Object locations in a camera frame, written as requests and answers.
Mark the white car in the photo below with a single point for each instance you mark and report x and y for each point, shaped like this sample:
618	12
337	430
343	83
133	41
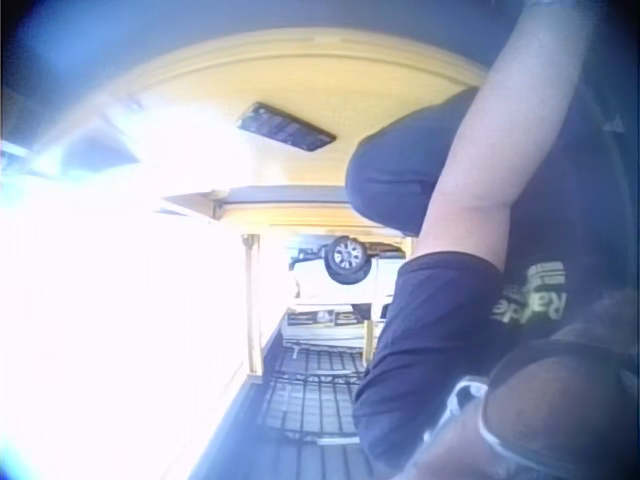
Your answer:
312	281

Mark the stack of printed cartons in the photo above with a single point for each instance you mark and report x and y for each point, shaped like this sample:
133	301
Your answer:
320	322

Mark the person's legs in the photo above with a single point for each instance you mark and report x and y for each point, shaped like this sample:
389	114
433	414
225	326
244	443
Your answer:
390	170

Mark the black phone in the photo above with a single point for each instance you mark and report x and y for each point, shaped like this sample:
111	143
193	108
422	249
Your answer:
286	126

